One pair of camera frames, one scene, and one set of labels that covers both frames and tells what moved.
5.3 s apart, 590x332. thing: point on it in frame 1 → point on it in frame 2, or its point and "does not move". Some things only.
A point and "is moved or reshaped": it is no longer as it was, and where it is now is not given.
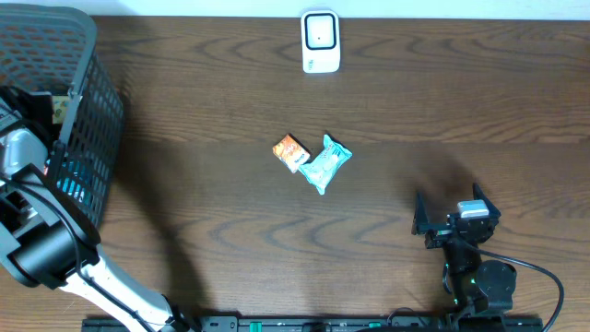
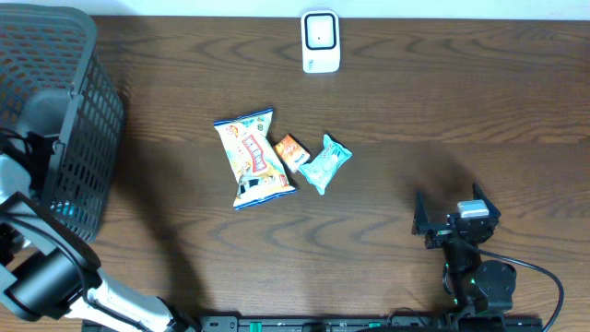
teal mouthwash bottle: x=75 y=180 is moved or reshaped
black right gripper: x=421 y=216 does not move
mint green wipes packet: x=322 y=169 does not move
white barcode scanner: x=320 y=41 does not move
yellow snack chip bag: x=59 y=104 → x=259 y=175
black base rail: x=323 y=324 does not move
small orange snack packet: x=291 y=152 does not move
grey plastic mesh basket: x=44 y=47 does not move
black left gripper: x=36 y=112 → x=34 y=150
